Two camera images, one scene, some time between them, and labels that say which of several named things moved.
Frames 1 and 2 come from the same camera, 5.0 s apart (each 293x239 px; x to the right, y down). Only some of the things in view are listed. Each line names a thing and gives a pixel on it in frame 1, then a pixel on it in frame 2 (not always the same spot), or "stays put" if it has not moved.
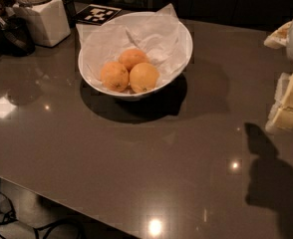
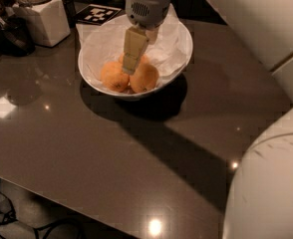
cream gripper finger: [289, 106] → [135, 44]
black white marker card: [97, 14] stays put
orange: [143, 77] stays put
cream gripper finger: [278, 38] → [151, 35]
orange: [115, 77] stays put
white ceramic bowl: [132, 95] stays put
